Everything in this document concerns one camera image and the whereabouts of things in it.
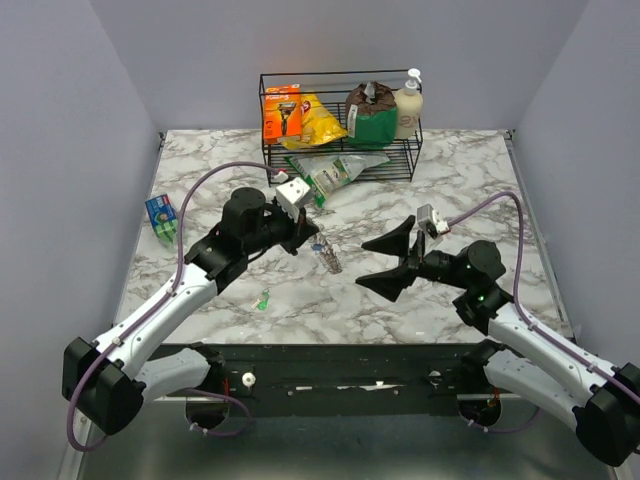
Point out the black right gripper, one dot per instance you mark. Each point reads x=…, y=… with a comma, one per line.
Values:
x=396, y=241

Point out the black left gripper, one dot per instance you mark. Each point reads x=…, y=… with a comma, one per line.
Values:
x=300, y=231

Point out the green key tag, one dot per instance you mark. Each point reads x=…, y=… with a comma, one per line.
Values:
x=262, y=301

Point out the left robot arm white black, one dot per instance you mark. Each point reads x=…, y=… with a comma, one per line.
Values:
x=109, y=379

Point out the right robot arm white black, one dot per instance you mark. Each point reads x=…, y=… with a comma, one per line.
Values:
x=596, y=399

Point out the green white plastic pouch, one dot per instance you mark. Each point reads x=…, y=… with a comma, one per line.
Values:
x=326, y=173

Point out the yellow snack bag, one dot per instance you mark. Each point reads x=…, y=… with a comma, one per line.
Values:
x=319, y=125

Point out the orange razor package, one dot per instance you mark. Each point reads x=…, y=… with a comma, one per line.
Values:
x=282, y=114

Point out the brown green bag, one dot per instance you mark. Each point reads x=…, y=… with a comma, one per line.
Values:
x=371, y=115

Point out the blue green toothpaste box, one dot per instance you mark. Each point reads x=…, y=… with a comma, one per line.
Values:
x=163, y=219

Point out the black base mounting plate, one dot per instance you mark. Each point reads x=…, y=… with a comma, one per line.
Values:
x=333, y=380

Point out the cream lotion pump bottle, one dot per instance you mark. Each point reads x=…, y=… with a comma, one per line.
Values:
x=409, y=102

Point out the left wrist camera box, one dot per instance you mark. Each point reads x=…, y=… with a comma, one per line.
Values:
x=295, y=193

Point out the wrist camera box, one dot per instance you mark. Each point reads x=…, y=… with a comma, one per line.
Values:
x=295, y=193
x=431, y=222

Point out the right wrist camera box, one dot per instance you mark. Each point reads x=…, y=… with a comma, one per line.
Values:
x=431, y=222

